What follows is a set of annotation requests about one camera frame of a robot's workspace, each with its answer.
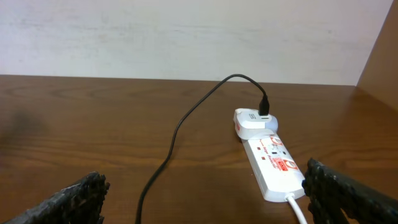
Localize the white power strip cord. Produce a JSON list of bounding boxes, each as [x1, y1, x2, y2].
[[284, 192, 308, 224]]

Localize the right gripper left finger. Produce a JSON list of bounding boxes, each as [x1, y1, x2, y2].
[[4, 172, 110, 224]]

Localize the white USB charger plug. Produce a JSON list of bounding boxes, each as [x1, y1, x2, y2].
[[233, 108, 279, 140]]

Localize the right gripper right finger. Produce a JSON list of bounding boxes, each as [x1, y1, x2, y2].
[[302, 159, 397, 224]]

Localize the white power strip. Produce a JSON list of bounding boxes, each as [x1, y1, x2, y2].
[[242, 134, 305, 202]]

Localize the black USB charging cable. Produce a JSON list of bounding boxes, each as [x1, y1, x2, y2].
[[135, 73, 271, 224]]

